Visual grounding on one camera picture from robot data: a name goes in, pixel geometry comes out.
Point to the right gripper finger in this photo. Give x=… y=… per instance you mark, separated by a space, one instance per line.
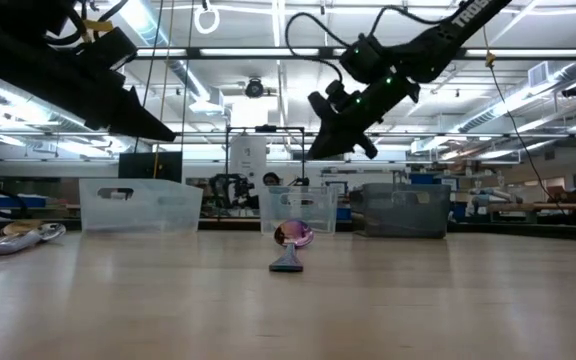
x=369 y=146
x=333 y=142

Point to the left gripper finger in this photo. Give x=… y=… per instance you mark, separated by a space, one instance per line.
x=135 y=122

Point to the iridescent purple teal spoon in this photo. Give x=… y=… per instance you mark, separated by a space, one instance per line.
x=293 y=233

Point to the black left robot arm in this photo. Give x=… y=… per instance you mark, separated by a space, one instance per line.
x=8 y=15

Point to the black background robot arm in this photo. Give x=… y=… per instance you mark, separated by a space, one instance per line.
x=223 y=185

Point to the black monitor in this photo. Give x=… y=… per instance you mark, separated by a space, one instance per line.
x=143 y=167

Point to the yellow tape tag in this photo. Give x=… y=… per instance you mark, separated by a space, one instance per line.
x=99 y=25

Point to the person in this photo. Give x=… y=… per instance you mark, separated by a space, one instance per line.
x=271 y=179

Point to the small clear plastic bin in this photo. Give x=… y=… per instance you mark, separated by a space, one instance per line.
x=298 y=207

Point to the grey plastic bin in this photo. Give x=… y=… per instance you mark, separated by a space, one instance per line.
x=403 y=215

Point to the white poster panel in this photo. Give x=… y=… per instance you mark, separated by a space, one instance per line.
x=248 y=160

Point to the large clear plastic bin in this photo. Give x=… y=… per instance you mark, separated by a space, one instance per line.
x=143 y=210

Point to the black ceiling spotlight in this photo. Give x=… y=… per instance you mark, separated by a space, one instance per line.
x=254 y=89

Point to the blue storage bin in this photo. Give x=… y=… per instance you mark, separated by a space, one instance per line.
x=13 y=201

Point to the white vent grille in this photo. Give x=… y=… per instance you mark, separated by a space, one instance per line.
x=538 y=75

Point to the wooden workbench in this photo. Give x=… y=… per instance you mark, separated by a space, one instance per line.
x=568 y=206

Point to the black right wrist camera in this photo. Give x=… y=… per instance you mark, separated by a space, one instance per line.
x=325 y=100

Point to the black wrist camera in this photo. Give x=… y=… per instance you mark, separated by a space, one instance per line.
x=325 y=100
x=113 y=47

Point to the black metal stand frame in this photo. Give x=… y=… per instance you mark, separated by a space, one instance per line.
x=266 y=128

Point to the black overhead frame bar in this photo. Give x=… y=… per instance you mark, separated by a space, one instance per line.
x=325 y=52

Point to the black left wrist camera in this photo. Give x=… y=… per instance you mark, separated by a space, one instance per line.
x=113 y=47

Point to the black duct-mounted device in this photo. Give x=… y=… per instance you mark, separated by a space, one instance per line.
x=573 y=90

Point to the black aluminium table frame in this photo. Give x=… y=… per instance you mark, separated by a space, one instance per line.
x=568 y=231

